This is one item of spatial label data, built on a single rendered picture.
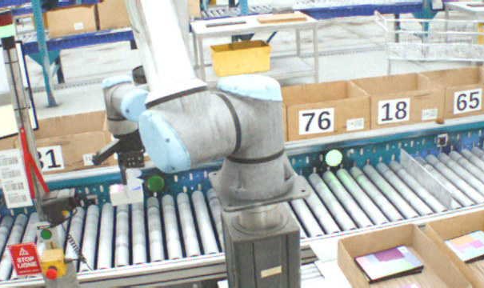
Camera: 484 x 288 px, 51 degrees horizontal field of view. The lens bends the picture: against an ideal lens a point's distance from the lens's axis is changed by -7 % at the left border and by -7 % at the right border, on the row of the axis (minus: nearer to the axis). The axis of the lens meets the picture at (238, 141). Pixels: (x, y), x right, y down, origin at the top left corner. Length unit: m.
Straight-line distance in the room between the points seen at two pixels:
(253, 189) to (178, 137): 0.25
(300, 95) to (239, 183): 1.40
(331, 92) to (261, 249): 1.46
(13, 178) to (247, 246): 0.79
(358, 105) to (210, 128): 1.37
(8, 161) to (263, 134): 0.84
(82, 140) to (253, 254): 1.14
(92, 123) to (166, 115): 1.45
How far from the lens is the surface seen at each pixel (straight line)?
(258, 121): 1.25
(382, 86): 2.83
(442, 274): 1.77
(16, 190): 1.79
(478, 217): 2.02
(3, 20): 1.63
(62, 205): 1.72
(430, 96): 2.63
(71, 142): 2.34
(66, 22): 6.58
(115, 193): 1.73
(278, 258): 1.43
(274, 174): 1.31
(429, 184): 2.34
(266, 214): 1.39
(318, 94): 2.71
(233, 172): 1.32
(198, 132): 1.18
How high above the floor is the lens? 1.81
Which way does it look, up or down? 22 degrees down
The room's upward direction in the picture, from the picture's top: 5 degrees counter-clockwise
